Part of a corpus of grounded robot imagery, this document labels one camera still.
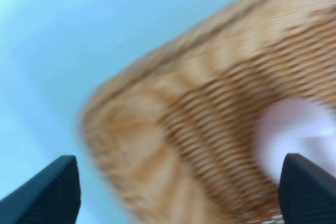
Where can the pink peach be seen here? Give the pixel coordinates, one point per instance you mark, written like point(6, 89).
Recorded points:
point(295, 125)

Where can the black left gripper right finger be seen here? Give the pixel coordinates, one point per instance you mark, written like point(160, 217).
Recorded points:
point(306, 192)

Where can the orange woven basket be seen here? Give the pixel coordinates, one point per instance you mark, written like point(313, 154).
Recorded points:
point(173, 133)

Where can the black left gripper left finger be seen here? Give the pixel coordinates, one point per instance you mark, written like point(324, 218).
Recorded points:
point(51, 196)

